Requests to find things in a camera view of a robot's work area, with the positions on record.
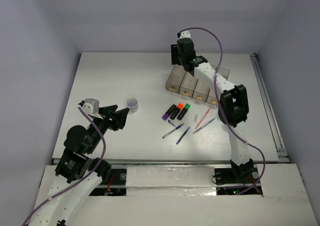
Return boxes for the clear jar purple clips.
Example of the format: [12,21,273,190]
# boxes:
[126,98,139,112]

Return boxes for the green cap highlighter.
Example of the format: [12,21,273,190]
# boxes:
[177,103,191,120]

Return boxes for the orange cap highlighter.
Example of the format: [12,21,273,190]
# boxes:
[170,103,184,120]

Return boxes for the purple cap highlighter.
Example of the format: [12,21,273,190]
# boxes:
[162,104,177,120]

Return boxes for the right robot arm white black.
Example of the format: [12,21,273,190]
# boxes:
[171,35,256,185]

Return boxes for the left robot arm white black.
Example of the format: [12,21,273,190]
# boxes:
[26,99,130,226]

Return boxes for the clear four-compartment organizer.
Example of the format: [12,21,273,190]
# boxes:
[166,65,217,105]

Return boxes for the red pen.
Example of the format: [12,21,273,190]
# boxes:
[195,108,211,129]

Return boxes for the blue pen left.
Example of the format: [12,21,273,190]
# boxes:
[162,123,184,139]

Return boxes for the clear blue pen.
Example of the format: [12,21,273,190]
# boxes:
[192,117,216,134]

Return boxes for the blue pen middle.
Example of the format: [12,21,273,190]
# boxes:
[176,126,191,145]

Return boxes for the white foam board front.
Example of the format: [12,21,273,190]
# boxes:
[32,163,318,226]

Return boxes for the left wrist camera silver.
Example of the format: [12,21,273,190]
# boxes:
[80,98,100,115]

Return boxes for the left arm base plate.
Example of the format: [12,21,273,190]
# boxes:
[101,169,127,188]

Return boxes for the aluminium rail right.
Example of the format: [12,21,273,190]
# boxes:
[250,53,290,163]

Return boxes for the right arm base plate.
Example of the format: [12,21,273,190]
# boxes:
[212,168,259,186]

